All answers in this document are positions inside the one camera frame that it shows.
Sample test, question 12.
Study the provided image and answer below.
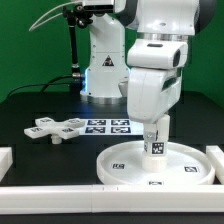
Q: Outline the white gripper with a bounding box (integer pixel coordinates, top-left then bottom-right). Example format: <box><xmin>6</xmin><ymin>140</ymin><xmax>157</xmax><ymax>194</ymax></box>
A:
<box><xmin>127</xmin><ymin>39</ymin><xmax>188</xmax><ymax>142</ymax></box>

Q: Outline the white round table top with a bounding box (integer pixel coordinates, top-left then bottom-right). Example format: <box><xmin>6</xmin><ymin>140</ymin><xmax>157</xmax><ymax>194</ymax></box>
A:
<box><xmin>96</xmin><ymin>141</ymin><xmax>215</xmax><ymax>186</ymax></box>

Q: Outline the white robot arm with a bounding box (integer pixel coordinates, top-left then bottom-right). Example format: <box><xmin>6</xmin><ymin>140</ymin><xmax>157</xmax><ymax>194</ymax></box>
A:
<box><xmin>82</xmin><ymin>0</ymin><xmax>214</xmax><ymax>143</ymax></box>

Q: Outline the white fiducial marker sheet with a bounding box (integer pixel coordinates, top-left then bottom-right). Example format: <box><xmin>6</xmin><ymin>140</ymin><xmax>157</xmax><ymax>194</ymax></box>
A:
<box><xmin>79</xmin><ymin>119</ymin><xmax>143</xmax><ymax>135</ymax></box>

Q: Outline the white right fence bar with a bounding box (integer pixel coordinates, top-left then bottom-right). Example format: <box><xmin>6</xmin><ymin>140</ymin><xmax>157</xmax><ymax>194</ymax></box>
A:
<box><xmin>206</xmin><ymin>146</ymin><xmax>224</xmax><ymax>185</ymax></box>

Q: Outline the white fence bar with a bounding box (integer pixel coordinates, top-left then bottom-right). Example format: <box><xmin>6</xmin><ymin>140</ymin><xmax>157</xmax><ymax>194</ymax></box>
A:
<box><xmin>206</xmin><ymin>146</ymin><xmax>224</xmax><ymax>185</ymax></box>
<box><xmin>0</xmin><ymin>147</ymin><xmax>13</xmax><ymax>182</ymax></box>
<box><xmin>0</xmin><ymin>185</ymin><xmax>224</xmax><ymax>214</ymax></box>

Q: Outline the white cross-shaped table base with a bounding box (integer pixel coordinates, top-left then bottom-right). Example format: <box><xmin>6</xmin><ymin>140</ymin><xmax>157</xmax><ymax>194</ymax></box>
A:
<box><xmin>24</xmin><ymin>117</ymin><xmax>85</xmax><ymax>144</ymax></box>

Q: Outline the white front fence bar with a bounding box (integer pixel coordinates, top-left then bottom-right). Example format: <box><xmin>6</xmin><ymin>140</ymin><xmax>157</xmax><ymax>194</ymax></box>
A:
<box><xmin>0</xmin><ymin>185</ymin><xmax>224</xmax><ymax>214</ymax></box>

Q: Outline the white left fence bar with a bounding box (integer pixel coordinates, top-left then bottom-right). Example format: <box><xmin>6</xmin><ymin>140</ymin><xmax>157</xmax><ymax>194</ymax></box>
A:
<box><xmin>0</xmin><ymin>147</ymin><xmax>13</xmax><ymax>182</ymax></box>

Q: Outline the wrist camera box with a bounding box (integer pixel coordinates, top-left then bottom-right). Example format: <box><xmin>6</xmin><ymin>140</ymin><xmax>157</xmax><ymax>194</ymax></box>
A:
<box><xmin>118</xmin><ymin>81</ymin><xmax>128</xmax><ymax>97</ymax></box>

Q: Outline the black cable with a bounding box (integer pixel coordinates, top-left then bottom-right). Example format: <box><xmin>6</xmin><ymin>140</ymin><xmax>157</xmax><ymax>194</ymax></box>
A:
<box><xmin>6</xmin><ymin>74</ymin><xmax>84</xmax><ymax>99</ymax></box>

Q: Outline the black camera on mount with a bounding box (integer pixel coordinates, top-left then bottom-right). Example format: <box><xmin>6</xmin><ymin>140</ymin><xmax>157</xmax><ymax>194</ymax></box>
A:
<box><xmin>82</xmin><ymin>0</ymin><xmax>114</xmax><ymax>13</ymax></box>

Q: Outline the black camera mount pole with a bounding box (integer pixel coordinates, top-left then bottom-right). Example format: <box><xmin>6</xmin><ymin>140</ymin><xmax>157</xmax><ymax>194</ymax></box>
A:
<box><xmin>62</xmin><ymin>4</ymin><xmax>92</xmax><ymax>81</ymax></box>

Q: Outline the white cable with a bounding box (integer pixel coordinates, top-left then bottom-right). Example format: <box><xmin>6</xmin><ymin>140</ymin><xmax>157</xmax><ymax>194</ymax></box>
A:
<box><xmin>28</xmin><ymin>0</ymin><xmax>84</xmax><ymax>32</ymax></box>

